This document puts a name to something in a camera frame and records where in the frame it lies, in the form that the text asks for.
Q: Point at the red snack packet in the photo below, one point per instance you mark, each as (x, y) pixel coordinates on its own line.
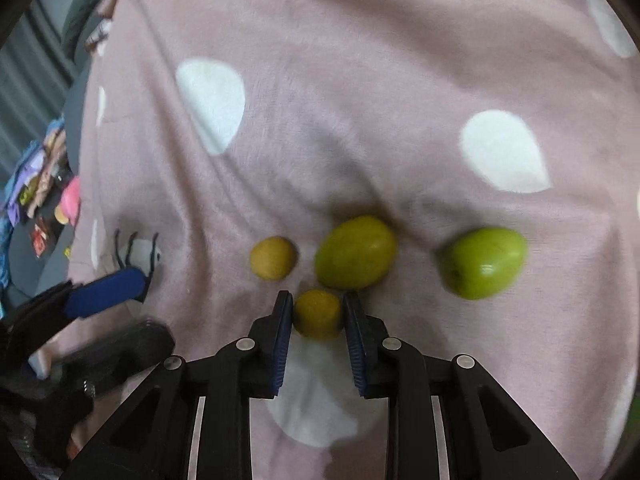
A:
(40, 239)

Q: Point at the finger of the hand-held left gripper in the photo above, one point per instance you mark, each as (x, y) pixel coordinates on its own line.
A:
(107, 291)
(125, 350)

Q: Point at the small yellow-brown round fruit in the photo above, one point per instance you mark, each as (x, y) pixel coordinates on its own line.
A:
(317, 312)
(272, 258)

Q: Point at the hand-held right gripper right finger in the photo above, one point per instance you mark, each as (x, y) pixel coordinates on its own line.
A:
(356, 345)

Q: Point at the grey curtain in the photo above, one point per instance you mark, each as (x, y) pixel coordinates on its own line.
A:
(30, 90)

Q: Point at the grey sofa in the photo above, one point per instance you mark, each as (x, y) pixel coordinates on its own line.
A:
(75, 105)

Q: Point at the pink plush toy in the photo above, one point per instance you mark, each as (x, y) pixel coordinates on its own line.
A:
(72, 200)

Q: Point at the pile of colourful clothes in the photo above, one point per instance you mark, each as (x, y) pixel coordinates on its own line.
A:
(35, 180)

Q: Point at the green mango right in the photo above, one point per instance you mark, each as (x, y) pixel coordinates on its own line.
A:
(482, 262)

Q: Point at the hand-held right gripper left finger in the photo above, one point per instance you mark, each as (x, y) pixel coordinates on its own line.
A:
(281, 345)

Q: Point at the pink polka dot blanket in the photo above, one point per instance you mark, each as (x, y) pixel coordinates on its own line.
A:
(375, 110)

